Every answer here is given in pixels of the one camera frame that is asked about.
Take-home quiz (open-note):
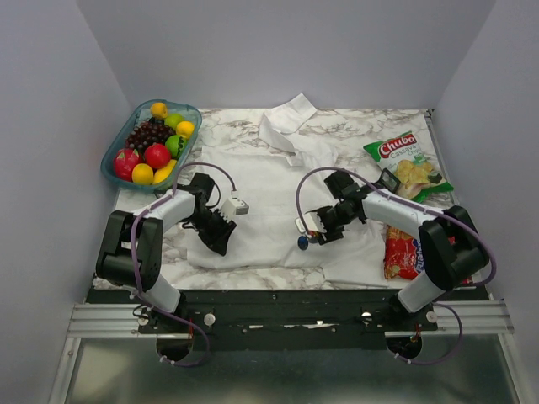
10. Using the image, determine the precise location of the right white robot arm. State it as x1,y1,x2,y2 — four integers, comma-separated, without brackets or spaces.
304,169,495,330

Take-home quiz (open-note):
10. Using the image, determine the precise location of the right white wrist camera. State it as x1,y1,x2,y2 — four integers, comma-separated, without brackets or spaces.
295,211,325,237

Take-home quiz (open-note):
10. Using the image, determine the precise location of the white shirt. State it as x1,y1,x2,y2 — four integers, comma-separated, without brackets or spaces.
186,94,387,287

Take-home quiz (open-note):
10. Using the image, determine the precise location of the red apple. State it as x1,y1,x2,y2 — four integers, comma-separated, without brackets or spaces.
144,143,171,170

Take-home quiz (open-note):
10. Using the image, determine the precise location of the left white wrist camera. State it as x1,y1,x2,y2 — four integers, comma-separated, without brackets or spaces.
220,196,249,220

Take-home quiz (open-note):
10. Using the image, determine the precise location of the green lime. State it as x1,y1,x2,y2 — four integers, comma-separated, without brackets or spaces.
165,135,185,160

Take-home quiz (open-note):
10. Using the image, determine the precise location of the yellow banana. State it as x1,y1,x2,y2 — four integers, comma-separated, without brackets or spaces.
152,159,177,185

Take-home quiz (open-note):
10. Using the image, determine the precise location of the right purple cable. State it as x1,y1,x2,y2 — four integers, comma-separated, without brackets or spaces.
295,167,498,365

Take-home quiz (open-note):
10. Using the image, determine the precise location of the purple grape bunch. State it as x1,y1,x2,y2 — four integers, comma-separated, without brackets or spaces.
124,118,175,153

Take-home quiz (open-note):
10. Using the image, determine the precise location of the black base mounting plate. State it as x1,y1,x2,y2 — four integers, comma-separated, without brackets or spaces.
84,288,490,358

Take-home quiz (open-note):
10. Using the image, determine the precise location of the yellow lemon right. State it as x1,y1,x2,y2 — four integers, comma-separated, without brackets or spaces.
175,120,196,140

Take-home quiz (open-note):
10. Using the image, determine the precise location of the orange fruit front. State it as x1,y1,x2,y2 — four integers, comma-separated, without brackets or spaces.
131,163,154,185

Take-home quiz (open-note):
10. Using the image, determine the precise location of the purple cable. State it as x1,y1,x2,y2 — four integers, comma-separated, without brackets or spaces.
295,167,498,365
129,162,239,368

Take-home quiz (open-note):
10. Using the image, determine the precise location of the blue plastic fruit basket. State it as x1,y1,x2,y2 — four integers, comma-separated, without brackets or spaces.
100,98,202,194

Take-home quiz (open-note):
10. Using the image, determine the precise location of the green cassava chips bag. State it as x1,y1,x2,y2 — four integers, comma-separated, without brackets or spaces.
363,131,454,203

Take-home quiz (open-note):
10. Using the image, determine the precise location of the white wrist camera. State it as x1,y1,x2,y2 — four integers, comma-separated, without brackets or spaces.
295,211,325,237
220,196,249,220

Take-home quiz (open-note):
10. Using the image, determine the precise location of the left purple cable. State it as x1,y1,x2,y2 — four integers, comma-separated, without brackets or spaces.
129,162,239,368

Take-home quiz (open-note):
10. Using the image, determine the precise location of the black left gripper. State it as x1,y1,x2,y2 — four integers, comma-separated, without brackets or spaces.
187,209,237,256

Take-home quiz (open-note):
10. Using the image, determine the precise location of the green apple back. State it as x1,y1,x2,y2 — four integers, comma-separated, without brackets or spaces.
164,114,184,130

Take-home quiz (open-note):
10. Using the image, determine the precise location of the aluminium rail frame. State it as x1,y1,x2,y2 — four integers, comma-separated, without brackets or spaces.
49,300,534,403

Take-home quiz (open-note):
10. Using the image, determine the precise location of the red snack bag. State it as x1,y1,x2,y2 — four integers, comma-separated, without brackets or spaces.
383,224,472,287

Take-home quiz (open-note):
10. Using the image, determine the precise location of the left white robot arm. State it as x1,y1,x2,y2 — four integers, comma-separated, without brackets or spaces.
96,173,248,332

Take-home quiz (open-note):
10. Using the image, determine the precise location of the red dragon fruit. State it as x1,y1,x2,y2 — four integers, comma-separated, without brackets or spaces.
113,148,142,182

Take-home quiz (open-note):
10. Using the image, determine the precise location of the yellow lemon at basket back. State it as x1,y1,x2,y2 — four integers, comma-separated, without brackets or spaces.
150,102,168,120

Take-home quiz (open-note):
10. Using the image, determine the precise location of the black wire stand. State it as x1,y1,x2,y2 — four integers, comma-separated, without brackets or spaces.
377,168,401,194

